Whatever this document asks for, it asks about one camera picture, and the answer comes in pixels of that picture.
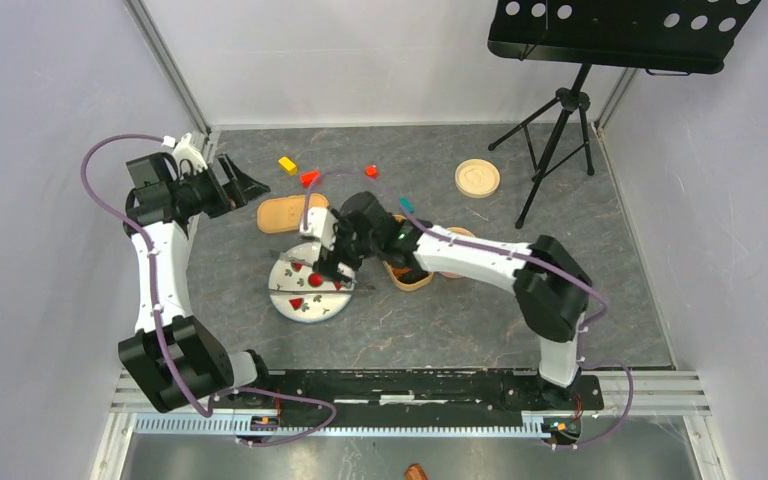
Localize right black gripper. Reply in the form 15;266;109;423
313;209;382;287

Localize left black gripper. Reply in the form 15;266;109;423
170;153;270;219

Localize tan oblong box lid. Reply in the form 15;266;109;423
256;195;306;234

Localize cream round lid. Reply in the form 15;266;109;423
454;159;501;199

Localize metal serving tongs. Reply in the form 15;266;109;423
269;249;376;292

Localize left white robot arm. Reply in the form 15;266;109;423
118;152;274;413

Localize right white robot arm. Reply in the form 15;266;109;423
299;191;596;408

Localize tan oblong lunch box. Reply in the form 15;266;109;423
379;214;434;292

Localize teal block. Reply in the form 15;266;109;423
398;197;414;214

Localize yellow block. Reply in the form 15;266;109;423
278;156;298;176

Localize small red cube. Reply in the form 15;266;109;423
365;165;379;179

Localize large red block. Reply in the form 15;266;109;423
299;170;322;189

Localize pink round bowl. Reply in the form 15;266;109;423
436;226;478;280

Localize white patterned plate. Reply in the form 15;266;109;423
267;242;356;324

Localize brown object at bottom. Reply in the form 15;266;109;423
404;463;428;480

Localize black music stand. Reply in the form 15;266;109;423
487;0;760;228

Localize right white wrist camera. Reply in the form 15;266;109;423
298;207;337;250

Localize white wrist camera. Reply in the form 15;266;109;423
161;132;210;176
298;207;337;250

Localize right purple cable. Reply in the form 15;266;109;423
301;166;636;453

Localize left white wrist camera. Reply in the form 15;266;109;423
161;132;210;176

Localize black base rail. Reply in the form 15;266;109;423
213;368;605;431

